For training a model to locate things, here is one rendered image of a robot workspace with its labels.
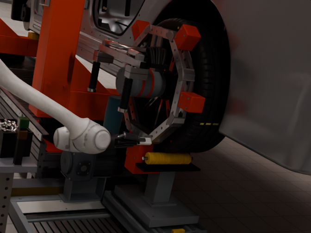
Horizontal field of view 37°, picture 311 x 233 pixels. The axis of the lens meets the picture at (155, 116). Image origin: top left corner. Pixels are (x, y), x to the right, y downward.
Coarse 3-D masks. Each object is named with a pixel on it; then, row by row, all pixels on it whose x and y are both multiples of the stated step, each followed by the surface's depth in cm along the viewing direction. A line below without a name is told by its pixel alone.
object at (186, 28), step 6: (180, 30) 204; (186, 30) 200; (192, 30) 203; (180, 36) 203; (186, 36) 200; (192, 36) 200; (198, 36) 202; (180, 42) 203; (186, 42) 202; (192, 42) 204; (180, 48) 204; (186, 48) 206; (192, 48) 207
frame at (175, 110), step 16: (144, 32) 230; (160, 32) 217; (176, 32) 210; (176, 48) 206; (128, 64) 242; (176, 64) 205; (192, 80) 203; (176, 96) 204; (128, 112) 240; (176, 112) 204; (128, 128) 237; (144, 128) 233; (160, 128) 213; (176, 128) 211
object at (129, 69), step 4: (128, 68) 196; (132, 68) 195; (136, 68) 196; (124, 72) 199; (128, 72) 196; (132, 72) 195; (136, 72) 196; (140, 72) 197; (144, 72) 198; (148, 72) 199; (128, 76) 196; (132, 76) 196; (136, 76) 197; (140, 76) 198; (144, 76) 199
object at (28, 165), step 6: (0, 162) 196; (6, 162) 198; (24, 162) 202; (30, 162) 203; (0, 168) 192; (6, 168) 194; (12, 168) 195; (18, 168) 196; (24, 168) 198; (30, 168) 199; (36, 168) 201
